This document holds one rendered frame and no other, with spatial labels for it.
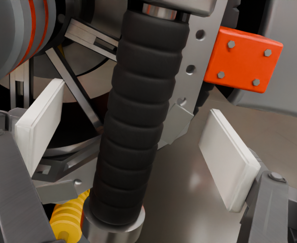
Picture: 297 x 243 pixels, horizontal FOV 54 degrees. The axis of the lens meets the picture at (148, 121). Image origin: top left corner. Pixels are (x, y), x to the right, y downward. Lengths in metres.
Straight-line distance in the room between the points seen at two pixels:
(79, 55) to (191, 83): 0.32
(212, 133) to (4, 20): 0.18
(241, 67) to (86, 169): 0.26
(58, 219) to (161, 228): 0.87
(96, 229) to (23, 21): 0.19
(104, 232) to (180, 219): 1.24
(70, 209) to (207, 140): 0.39
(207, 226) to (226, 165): 1.30
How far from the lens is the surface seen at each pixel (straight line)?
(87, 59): 0.65
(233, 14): 0.48
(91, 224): 0.20
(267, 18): 0.58
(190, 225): 1.42
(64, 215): 0.54
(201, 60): 0.39
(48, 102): 0.16
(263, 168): 0.17
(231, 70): 0.40
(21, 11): 0.29
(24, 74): 0.52
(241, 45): 0.40
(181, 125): 0.41
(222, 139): 0.18
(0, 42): 0.26
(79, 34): 0.48
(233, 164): 0.16
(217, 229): 1.47
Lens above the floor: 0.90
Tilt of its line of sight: 23 degrees down
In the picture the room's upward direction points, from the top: 14 degrees clockwise
